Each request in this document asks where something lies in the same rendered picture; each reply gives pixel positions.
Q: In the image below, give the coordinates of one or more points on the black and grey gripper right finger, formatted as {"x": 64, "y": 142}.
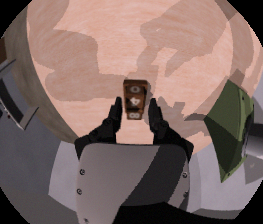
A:
{"x": 163, "y": 134}

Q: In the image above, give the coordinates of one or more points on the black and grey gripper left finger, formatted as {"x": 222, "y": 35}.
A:
{"x": 107, "y": 129}

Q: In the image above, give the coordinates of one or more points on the brown number cube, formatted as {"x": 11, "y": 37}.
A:
{"x": 135, "y": 96}
{"x": 134, "y": 113}

